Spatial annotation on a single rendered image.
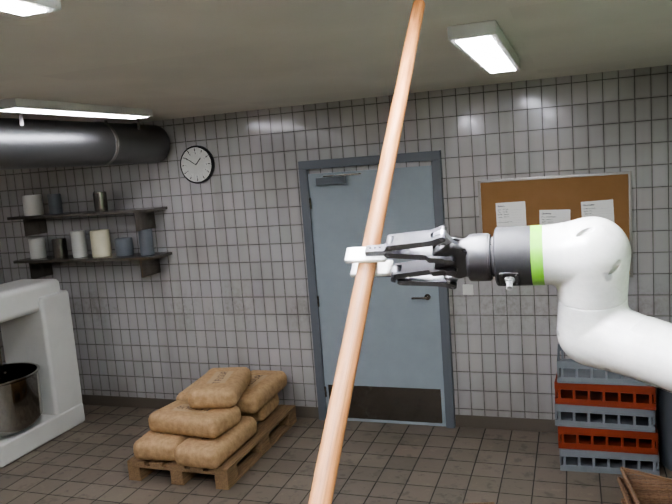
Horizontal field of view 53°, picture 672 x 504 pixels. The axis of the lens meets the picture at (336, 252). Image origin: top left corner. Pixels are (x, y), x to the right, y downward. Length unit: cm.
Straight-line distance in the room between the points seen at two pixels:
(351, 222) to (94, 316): 272
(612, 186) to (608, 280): 401
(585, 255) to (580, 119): 404
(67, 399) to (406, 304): 307
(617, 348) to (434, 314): 425
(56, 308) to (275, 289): 189
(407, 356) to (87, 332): 310
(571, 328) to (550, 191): 398
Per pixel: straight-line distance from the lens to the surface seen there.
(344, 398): 96
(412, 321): 531
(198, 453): 480
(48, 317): 616
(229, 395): 491
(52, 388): 628
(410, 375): 544
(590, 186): 503
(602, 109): 504
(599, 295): 104
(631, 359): 104
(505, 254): 103
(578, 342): 108
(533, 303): 517
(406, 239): 105
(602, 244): 102
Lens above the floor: 213
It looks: 8 degrees down
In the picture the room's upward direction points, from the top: 4 degrees counter-clockwise
